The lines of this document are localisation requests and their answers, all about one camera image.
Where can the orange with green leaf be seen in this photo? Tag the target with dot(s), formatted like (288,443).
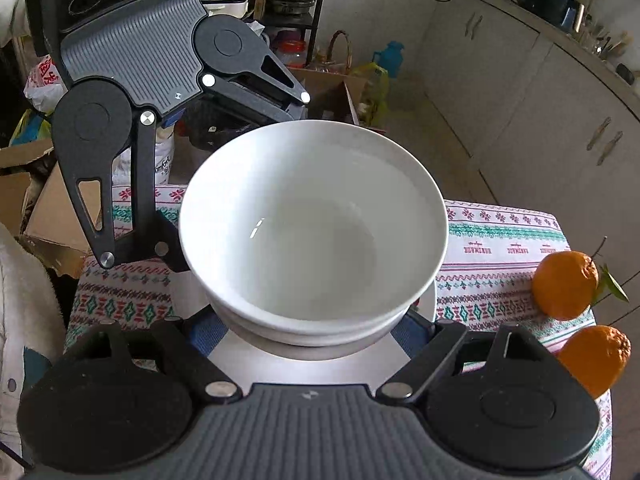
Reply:
(565,285)

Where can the white bag red print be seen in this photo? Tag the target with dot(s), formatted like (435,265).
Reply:
(45,80)

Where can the yellow green plastic bag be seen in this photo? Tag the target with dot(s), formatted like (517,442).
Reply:
(372,90)

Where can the person's white fleece jacket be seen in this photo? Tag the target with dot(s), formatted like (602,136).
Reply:
(25,335)

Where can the jar with red lid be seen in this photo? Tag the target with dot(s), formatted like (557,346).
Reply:
(290,52)

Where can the white floral plate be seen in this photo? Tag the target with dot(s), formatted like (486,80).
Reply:
(350,360)

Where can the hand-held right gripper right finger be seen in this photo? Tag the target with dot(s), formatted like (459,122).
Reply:
(420,332)

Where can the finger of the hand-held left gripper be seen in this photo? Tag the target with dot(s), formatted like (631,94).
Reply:
(145,185)
(240,87)

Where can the bumpy orange without leaf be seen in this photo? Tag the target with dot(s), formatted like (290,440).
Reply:
(595,360)

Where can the red cardboard box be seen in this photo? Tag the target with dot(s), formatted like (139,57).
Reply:
(325,90)

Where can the black metal rack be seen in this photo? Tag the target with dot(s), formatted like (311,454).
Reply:
(317,20)

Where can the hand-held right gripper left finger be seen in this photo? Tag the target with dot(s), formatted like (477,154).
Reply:
(190,360)

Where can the person's left forearm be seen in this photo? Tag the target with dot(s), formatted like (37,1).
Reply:
(10,5)

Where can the brown cardboard box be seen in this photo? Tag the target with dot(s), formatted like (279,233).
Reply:
(55,220)

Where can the patterned tablecloth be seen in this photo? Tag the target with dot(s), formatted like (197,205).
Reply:
(500,240)

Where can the blue yellow bag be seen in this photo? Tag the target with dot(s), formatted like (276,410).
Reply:
(30,127)

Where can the utensil holder with utensils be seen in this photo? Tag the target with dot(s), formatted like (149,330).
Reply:
(605,42)

